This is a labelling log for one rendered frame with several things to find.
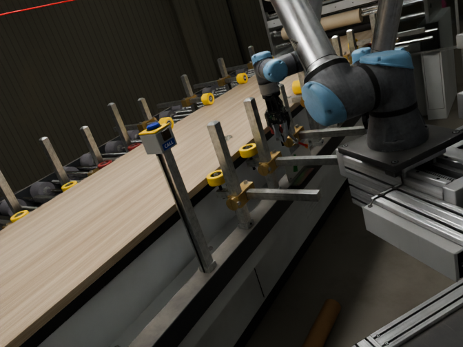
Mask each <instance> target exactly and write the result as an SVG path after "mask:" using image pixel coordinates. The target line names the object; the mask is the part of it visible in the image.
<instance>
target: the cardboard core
mask: <svg viewBox="0 0 463 347"><path fill-rule="evenodd" d="M340 310H341V306H340V304H339V303H338V302H337V301H335V300H334V299H327V300H326V301H325V303H324V305H323V307H322V308H321V310H320V312H319V314H318V316H317V318H316V320H315V322H314V324H313V326H312V327H311V330H310V331H309V334H308V335H307V338H306V340H305V342H304V344H303V345H302V347H323V346H324V344H325V342H326V340H327V338H328V336H329V333H330V332H331V329H332V327H333V325H334V323H335V321H336V319H337V316H338V314H339V312H340Z"/></svg>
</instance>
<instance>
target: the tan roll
mask: <svg viewBox="0 0 463 347"><path fill-rule="evenodd" d="M373 12H374V13H376V14H377V9H376V10H371V11H368V12H363V13H361V11H360V8H358V9H355V10H350V11H347V12H342V13H339V14H334V15H331V16H328V17H323V18H321V20H320V23H321V25H322V27H323V29H324V31H326V30H332V29H335V28H340V27H344V26H347V25H353V24H356V23H361V22H362V21H363V17H365V16H369V15H370V14H371V13H373ZM280 36H281V37H282V38H283V39H284V40H287V39H289V37H288V36H287V33H286V32H285V29H284V28H282V30H281V33H279V34H275V35H274V38H277V37H280Z"/></svg>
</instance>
